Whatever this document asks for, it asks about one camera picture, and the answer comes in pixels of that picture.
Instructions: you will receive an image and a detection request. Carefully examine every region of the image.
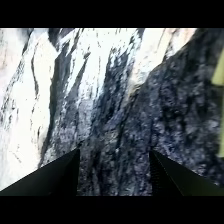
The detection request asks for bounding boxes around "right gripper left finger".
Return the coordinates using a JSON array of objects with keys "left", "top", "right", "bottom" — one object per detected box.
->
[{"left": 0, "top": 147, "right": 81, "bottom": 196}]

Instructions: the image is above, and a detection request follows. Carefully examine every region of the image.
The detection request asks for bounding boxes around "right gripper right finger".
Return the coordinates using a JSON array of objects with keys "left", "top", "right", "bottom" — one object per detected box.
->
[{"left": 148, "top": 149, "right": 224, "bottom": 196}]

